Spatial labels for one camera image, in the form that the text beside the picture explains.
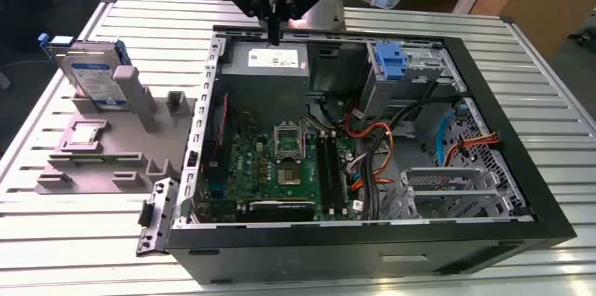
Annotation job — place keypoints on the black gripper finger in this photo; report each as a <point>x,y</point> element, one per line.
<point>270,23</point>
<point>277,23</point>

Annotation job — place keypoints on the hard disk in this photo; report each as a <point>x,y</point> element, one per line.
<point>94,76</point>

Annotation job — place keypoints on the metal disk bay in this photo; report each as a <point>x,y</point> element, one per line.
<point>446,194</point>

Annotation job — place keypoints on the grey power supply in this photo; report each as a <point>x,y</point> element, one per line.
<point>265,97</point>

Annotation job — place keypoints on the metal drive cage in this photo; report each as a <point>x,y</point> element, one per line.
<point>386,97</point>

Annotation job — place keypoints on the thin locking lever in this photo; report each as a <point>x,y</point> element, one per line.
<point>304,147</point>

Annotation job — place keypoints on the green motherboard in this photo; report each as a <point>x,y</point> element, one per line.
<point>250,170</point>

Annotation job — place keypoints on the CPU socket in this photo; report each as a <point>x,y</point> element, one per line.
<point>289,175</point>

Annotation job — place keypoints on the black RAM slot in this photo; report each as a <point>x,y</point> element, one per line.
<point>337,174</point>
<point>325,174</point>

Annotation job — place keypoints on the grey parts rack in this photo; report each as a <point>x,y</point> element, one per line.
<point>125,149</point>

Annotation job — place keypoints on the silver CPU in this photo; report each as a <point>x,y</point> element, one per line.
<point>82,133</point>

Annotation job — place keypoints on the black office chair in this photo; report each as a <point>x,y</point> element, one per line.
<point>22,6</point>

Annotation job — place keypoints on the black graphics card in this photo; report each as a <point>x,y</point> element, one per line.
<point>278,210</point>

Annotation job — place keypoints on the white label tag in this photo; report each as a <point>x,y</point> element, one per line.
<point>357,205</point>

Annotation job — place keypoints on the green RAM stick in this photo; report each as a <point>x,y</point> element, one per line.
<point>88,159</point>

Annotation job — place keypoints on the wooden cabinet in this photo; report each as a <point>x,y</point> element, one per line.
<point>549,3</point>

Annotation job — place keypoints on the grey slot retainer latch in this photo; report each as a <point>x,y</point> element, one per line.
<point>157,212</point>

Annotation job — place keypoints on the chair wheel base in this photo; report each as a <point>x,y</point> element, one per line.
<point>586,36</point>

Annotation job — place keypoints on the black PC case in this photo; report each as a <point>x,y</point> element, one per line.
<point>325,257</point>

